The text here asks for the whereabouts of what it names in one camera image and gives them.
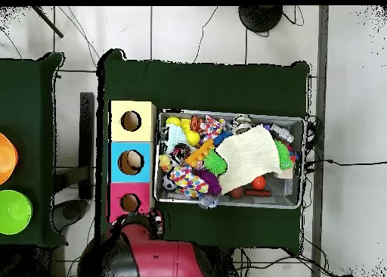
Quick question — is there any cream knitted cloth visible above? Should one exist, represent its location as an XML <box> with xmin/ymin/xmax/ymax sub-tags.
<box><xmin>215</xmin><ymin>124</ymin><xmax>283</xmax><ymax>196</ymax></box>

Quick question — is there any black rod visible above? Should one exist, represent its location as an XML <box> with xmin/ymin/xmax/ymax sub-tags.
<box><xmin>31</xmin><ymin>5</ymin><xmax>64</xmax><ymax>39</ymax></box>

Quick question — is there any green spiky caterpillar toy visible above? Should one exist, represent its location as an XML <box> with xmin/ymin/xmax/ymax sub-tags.
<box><xmin>274</xmin><ymin>139</ymin><xmax>296</xmax><ymax>171</ymax></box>

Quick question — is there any thin black floor cable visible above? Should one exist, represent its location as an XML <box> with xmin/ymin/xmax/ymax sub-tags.
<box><xmin>193</xmin><ymin>5</ymin><xmax>218</xmax><ymax>64</ymax></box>

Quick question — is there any light blue knitted cloth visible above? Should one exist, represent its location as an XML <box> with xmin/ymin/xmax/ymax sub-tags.
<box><xmin>164</xmin><ymin>123</ymin><xmax>190</xmax><ymax>154</ymax></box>

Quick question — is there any orange tiger plush toy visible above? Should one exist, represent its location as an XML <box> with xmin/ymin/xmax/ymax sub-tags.
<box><xmin>190</xmin><ymin>115</ymin><xmax>204</xmax><ymax>132</ymax></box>

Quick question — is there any green spiky rubber ball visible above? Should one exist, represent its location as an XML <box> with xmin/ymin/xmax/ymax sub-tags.
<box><xmin>203</xmin><ymin>149</ymin><xmax>228</xmax><ymax>176</ymax></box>

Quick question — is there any orange toy building brick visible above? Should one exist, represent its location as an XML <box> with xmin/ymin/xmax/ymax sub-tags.
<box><xmin>184</xmin><ymin>138</ymin><xmax>216</xmax><ymax>169</ymax></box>

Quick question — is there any small orange ball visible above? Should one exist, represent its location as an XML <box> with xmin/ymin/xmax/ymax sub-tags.
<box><xmin>251</xmin><ymin>175</ymin><xmax>268</xmax><ymax>191</ymax></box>

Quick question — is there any green plastic bowl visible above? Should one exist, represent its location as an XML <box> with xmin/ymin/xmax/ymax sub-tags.
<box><xmin>0</xmin><ymin>189</ymin><xmax>33</xmax><ymax>235</ymax></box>

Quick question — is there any black power cable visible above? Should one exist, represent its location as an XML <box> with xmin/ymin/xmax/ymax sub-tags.
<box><xmin>305</xmin><ymin>159</ymin><xmax>387</xmax><ymax>167</ymax></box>

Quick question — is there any black round stand base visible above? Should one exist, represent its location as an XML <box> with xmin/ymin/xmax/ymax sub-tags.
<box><xmin>237</xmin><ymin>5</ymin><xmax>283</xmax><ymax>33</ymax></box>

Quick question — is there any wooden box with three holes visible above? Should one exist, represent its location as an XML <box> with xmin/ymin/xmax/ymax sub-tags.
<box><xmin>107</xmin><ymin>100</ymin><xmax>156</xmax><ymax>224</ymax></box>

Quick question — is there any yellow ball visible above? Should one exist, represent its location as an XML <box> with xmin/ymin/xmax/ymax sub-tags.
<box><xmin>184</xmin><ymin>129</ymin><xmax>201</xmax><ymax>147</ymax></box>
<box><xmin>165</xmin><ymin>116</ymin><xmax>183</xmax><ymax>128</ymax></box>

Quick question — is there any orange plastic bowl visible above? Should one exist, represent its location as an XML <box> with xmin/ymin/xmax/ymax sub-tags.
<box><xmin>0</xmin><ymin>132</ymin><xmax>19</xmax><ymax>185</ymax></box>

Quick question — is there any crushed silver can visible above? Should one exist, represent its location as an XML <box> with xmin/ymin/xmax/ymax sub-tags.
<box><xmin>231</xmin><ymin>114</ymin><xmax>255</xmax><ymax>135</ymax></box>

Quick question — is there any silver wire mesh bin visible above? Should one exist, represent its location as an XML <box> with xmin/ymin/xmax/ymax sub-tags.
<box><xmin>153</xmin><ymin>108</ymin><xmax>306</xmax><ymax>210</ymax></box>

